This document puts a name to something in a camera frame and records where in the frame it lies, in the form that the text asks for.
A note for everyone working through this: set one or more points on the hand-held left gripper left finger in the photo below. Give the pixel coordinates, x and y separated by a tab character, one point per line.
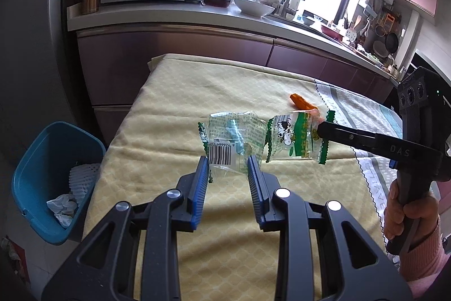
201	188

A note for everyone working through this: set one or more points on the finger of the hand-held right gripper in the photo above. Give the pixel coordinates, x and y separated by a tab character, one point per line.
345	137

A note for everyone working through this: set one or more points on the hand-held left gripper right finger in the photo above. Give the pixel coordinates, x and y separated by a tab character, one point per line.
255	188

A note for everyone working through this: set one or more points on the clear wrapper with cartoon dog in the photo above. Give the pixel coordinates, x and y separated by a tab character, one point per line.
292	135

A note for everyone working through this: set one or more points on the clear wrapper with barcode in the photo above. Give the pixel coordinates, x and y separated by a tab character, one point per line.
229	131

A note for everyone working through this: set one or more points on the white tissue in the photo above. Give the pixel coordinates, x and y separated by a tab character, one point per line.
61	207

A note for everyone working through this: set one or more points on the blue plastic trash bin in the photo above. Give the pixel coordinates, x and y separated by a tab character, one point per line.
42	153

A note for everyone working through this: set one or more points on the person's right forearm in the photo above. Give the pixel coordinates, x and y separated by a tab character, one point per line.
426	258

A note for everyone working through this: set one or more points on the person's right hand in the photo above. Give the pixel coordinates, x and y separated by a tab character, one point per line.
422	213

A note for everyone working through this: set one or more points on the orange snack wrapper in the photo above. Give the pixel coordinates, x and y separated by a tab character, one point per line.
301	101

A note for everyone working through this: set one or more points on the hanging dark frying pan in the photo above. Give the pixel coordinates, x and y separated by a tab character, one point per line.
391	42

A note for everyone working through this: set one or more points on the yellow patterned tablecloth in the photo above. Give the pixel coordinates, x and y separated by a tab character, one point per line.
176	93

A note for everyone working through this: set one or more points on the red pot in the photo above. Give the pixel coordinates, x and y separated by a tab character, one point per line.
331	31

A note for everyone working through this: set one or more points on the white foam fruit net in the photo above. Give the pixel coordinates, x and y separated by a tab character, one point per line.
82	177

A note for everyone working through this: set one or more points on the white soap bottle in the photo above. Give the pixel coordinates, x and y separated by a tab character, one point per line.
295	4

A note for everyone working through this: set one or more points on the mauve kitchen base cabinet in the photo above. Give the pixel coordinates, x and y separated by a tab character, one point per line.
176	47

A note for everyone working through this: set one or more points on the white ceramic bowl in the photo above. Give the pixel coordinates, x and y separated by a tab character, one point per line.
252	8

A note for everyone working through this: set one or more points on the silver refrigerator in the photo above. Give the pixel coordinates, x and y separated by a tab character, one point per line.
35	22

